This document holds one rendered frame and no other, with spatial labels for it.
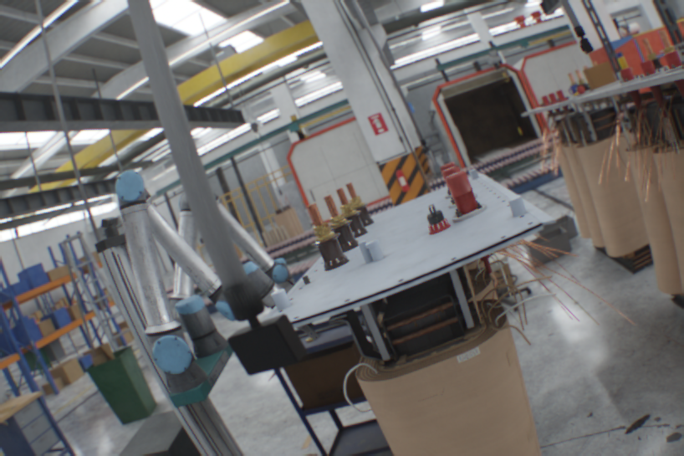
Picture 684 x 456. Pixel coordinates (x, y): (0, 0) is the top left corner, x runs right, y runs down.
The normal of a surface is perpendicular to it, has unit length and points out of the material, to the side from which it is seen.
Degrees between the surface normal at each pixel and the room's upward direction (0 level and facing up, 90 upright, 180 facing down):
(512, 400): 90
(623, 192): 90
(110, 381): 94
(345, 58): 90
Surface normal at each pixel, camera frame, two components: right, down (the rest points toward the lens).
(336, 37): -0.16, 0.15
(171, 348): 0.39, 0.00
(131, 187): 0.34, -0.21
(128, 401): 0.15, 0.10
